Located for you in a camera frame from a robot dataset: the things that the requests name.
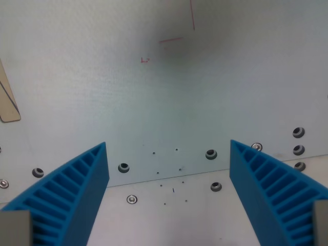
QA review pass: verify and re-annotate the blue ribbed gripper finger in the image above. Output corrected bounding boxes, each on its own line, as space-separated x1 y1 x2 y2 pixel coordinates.
229 139 328 246
0 141 110 246

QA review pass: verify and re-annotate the light wooden board piece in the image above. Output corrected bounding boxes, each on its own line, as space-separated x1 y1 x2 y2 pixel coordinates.
0 57 22 123

